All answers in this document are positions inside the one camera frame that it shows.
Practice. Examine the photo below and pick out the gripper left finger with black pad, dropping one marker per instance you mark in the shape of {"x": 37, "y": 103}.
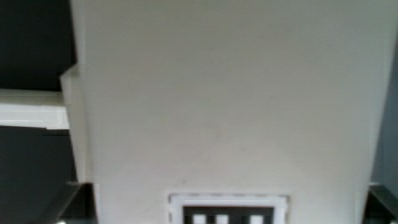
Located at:
{"x": 71, "y": 208}

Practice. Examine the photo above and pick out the white U-shaped fence frame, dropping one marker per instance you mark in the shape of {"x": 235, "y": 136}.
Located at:
{"x": 32, "y": 109}

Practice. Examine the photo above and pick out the white cabinet top block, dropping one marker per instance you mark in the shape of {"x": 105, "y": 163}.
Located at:
{"x": 226, "y": 102}

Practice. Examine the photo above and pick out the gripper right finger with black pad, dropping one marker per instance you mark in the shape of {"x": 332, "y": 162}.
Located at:
{"x": 380, "y": 212}

